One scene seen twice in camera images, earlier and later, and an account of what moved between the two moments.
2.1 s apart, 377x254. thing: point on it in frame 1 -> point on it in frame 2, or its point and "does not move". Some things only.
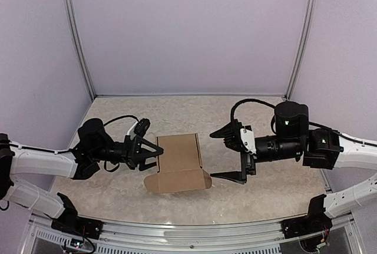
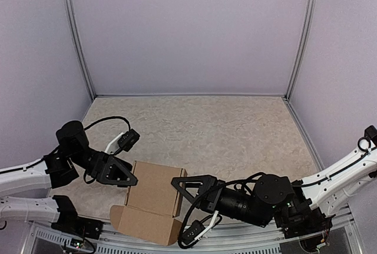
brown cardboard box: (179, 165) -> (151, 204)
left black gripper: (133, 152) -> (102, 166)
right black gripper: (248, 164) -> (207, 181)
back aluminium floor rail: (189, 96) does not move
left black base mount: (70, 223) does not move
